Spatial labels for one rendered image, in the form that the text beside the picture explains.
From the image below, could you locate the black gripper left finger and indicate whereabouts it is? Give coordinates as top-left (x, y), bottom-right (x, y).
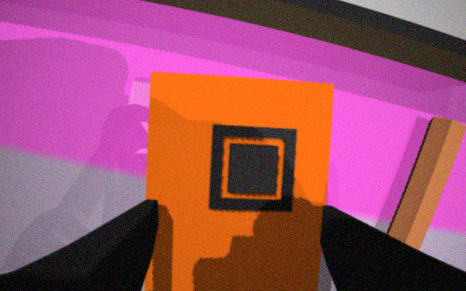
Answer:
top-left (0, 200), bottom-right (159, 291)

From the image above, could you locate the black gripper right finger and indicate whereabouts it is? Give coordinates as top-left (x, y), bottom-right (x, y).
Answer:
top-left (320, 205), bottom-right (466, 291)

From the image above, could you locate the orange rectangular block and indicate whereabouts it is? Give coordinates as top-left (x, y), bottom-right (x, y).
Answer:
top-left (144, 72), bottom-right (333, 291)

